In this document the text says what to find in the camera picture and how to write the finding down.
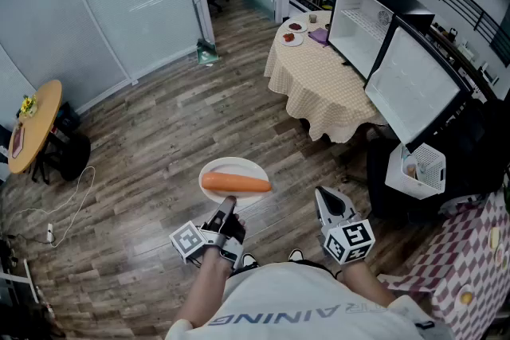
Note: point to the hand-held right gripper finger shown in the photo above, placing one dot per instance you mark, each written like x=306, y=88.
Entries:
x=340, y=205
x=320, y=207

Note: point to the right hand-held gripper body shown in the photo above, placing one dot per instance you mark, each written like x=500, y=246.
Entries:
x=348, y=241

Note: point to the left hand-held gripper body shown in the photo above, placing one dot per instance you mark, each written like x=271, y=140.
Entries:
x=187, y=241

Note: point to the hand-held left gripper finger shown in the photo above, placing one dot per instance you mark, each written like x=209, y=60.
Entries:
x=223, y=209

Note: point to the orange carrot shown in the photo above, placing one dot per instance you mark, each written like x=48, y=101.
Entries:
x=235, y=182

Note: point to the white round plate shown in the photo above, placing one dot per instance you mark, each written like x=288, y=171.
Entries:
x=231, y=166

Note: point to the black mini fridge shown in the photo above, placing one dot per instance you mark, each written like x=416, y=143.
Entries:
x=358, y=36

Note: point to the person's right forearm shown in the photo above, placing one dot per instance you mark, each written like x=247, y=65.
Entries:
x=366, y=282

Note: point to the person's left forearm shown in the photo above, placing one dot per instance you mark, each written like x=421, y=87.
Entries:
x=203, y=286

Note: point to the person's left hand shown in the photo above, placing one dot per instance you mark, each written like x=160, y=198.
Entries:
x=240, y=220

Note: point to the person's right shoe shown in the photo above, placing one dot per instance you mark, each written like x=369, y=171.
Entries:
x=295, y=255

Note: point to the person's shoe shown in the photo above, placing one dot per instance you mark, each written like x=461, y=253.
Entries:
x=295, y=255
x=249, y=260

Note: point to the person's left shoe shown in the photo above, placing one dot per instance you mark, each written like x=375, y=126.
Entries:
x=249, y=260

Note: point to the person's white t-shirt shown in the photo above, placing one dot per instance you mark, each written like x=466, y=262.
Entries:
x=303, y=298

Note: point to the white perforated basket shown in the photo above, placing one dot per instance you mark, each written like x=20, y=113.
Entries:
x=428, y=171

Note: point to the table with red checked cloth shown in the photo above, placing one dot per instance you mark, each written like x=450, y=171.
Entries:
x=458, y=251

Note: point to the table with yellow checked cloth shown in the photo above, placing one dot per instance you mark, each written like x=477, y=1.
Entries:
x=318, y=83

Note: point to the yellow fruit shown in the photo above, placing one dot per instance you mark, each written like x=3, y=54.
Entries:
x=465, y=296

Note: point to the black round stool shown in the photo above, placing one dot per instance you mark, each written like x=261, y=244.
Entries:
x=75, y=155

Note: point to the green dustpan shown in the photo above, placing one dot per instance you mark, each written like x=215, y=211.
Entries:
x=207, y=53

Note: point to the white plate of strawberries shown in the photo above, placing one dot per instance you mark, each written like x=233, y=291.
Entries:
x=292, y=40

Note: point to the purple cloth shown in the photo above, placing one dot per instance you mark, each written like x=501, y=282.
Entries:
x=318, y=36

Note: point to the white plate of red berries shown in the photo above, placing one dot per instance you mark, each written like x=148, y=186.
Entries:
x=296, y=26

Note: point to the round wooden table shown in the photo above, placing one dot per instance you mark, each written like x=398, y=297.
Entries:
x=40, y=123

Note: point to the small glass cup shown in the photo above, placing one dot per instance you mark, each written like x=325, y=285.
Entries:
x=312, y=18

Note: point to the red book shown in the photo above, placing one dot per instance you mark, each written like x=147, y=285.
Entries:
x=16, y=142

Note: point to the yellow flowers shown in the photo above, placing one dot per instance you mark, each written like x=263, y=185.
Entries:
x=28, y=104

